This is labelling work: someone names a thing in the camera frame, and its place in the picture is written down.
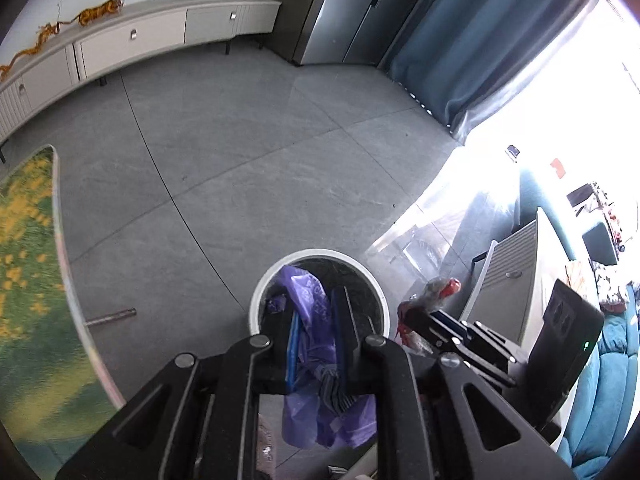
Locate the silver refrigerator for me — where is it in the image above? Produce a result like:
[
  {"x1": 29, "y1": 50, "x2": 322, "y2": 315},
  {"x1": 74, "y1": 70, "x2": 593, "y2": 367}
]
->
[{"x1": 292, "y1": 0, "x2": 446, "y2": 68}]

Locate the amber tiger figurine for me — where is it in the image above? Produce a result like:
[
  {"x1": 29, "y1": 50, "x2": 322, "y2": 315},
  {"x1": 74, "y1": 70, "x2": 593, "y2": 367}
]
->
[{"x1": 76, "y1": 0, "x2": 125, "y2": 27}]

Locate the blue curtain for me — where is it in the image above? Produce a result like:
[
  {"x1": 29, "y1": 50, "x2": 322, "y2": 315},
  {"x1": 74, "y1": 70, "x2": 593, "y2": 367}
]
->
[{"x1": 380, "y1": 0, "x2": 598, "y2": 143}]

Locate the white side cabinet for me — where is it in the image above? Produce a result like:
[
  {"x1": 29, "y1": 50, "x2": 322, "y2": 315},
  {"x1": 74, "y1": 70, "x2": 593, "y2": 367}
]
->
[{"x1": 460, "y1": 207, "x2": 566, "y2": 361}]

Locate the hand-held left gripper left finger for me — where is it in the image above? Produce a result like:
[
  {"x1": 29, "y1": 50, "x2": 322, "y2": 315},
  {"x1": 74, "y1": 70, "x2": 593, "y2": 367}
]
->
[{"x1": 55, "y1": 310, "x2": 301, "y2": 480}]

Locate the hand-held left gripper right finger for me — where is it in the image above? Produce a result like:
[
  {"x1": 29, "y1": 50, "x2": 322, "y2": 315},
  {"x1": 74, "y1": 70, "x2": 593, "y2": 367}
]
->
[{"x1": 331, "y1": 286, "x2": 578, "y2": 480}]

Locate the amber dragon figurine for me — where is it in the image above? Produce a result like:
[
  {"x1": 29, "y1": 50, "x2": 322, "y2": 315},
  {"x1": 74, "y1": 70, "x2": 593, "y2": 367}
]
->
[
  {"x1": 30, "y1": 21, "x2": 65, "y2": 48},
  {"x1": 0, "y1": 42, "x2": 47, "y2": 82}
]

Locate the grey television cabinet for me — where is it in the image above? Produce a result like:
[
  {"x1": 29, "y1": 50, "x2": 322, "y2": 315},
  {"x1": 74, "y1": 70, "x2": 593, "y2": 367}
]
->
[{"x1": 0, "y1": 0, "x2": 282, "y2": 133}]

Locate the red sausage wrapper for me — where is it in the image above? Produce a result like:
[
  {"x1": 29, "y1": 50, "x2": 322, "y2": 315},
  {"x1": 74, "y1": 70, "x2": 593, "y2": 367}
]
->
[{"x1": 396, "y1": 277, "x2": 462, "y2": 356}]

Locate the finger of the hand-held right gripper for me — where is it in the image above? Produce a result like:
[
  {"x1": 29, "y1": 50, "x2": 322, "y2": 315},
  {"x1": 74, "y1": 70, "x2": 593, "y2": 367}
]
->
[
  {"x1": 430, "y1": 309, "x2": 517, "y2": 367},
  {"x1": 416, "y1": 311, "x2": 517, "y2": 388}
]

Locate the white round trash bin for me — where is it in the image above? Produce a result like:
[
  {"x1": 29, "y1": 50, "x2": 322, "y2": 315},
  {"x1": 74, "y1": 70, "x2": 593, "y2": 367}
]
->
[{"x1": 248, "y1": 249, "x2": 391, "y2": 353}]

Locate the blue sofa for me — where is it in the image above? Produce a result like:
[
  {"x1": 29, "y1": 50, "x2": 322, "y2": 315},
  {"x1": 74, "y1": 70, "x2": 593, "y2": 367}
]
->
[{"x1": 557, "y1": 280, "x2": 640, "y2": 478}]

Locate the metal table leg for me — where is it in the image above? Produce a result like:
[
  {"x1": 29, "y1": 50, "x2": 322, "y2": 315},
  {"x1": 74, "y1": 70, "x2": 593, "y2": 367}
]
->
[{"x1": 87, "y1": 308, "x2": 137, "y2": 328}]

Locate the large purple wrapper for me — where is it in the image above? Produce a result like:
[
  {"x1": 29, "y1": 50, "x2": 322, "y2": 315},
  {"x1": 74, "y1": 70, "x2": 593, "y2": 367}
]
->
[{"x1": 270, "y1": 266, "x2": 378, "y2": 450}]

